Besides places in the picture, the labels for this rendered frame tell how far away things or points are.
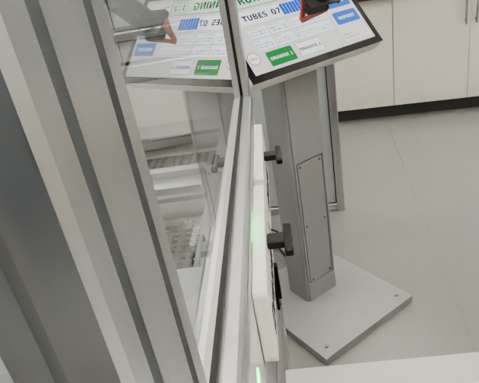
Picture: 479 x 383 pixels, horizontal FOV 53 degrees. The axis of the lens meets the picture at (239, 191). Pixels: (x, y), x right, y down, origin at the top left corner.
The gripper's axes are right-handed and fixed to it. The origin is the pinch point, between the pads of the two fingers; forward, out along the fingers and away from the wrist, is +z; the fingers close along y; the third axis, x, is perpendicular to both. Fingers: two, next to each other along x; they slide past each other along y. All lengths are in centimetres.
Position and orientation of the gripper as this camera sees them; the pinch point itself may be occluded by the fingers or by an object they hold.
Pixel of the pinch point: (302, 18)
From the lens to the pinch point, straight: 129.1
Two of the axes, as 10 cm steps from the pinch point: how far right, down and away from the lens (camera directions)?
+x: 4.9, 8.6, -1.6
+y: -8.1, 3.7, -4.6
